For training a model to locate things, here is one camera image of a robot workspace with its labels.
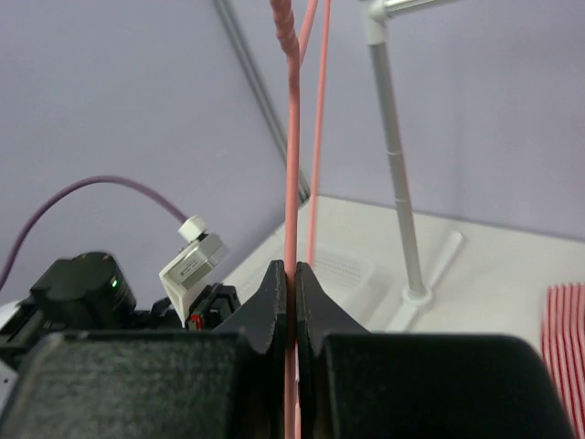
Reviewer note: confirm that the pink wire hanger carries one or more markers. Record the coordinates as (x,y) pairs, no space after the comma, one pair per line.
(293,46)

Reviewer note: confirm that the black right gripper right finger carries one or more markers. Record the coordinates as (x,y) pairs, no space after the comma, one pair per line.
(358,384)

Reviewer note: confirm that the silver white clothes rack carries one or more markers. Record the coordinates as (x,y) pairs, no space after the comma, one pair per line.
(418,294)

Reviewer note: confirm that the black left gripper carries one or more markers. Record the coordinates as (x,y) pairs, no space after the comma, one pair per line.
(215,304)

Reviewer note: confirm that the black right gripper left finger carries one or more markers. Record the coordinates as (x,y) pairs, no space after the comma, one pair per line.
(221,383)

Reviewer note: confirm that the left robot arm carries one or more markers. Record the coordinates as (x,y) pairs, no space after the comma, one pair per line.
(87,292)

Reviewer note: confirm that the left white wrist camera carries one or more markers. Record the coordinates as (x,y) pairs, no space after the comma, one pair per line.
(184,278)

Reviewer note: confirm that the clear plastic basket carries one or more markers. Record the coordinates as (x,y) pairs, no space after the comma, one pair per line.
(356,284)

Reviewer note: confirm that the red white striped tank top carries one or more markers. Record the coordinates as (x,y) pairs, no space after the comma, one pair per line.
(562,348)

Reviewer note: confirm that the left aluminium frame post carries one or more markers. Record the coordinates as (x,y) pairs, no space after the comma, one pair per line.
(241,47)

